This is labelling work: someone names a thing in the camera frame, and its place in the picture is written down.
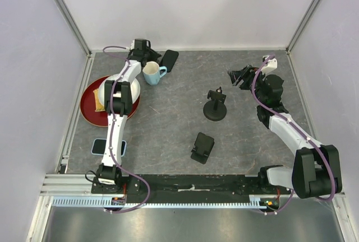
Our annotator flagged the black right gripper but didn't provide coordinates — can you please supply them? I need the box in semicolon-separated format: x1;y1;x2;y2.
227;64;267;105

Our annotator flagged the black smartphone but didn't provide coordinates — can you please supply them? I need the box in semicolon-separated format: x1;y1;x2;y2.
159;50;179;73

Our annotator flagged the black round-base phone stand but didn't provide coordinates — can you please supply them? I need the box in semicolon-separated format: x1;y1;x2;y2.
203;87;227;122

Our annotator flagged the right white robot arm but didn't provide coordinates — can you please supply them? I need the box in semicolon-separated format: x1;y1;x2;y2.
228;65;342;199

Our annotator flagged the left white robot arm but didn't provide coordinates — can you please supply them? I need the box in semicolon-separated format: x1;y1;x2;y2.
91;39;161;194

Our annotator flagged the black folding phone stand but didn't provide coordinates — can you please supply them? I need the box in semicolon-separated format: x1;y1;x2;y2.
191;132;215;165

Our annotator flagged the light blue ceramic mug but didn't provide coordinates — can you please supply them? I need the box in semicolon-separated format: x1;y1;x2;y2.
142;62;167;86

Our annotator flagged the white paper plate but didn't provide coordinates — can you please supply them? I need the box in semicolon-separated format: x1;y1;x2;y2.
99;75;140;103

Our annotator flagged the yellow sponge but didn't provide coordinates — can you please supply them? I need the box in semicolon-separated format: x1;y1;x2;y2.
93;88;105;112

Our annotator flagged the red round tray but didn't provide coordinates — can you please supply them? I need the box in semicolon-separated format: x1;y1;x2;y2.
80;76;140;127

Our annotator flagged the blue-cased smartphone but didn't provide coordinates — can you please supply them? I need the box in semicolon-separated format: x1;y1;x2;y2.
91;138;127;157

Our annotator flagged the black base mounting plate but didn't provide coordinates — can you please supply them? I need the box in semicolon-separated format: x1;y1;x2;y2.
105;174;289;203

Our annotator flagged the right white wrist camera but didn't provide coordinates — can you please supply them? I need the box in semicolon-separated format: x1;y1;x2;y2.
261;55;278;75

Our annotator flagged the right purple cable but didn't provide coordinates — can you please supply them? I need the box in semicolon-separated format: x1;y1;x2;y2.
251;54;338;215

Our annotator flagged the light blue cable duct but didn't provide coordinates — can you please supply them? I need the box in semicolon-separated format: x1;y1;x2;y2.
52;196;275;209

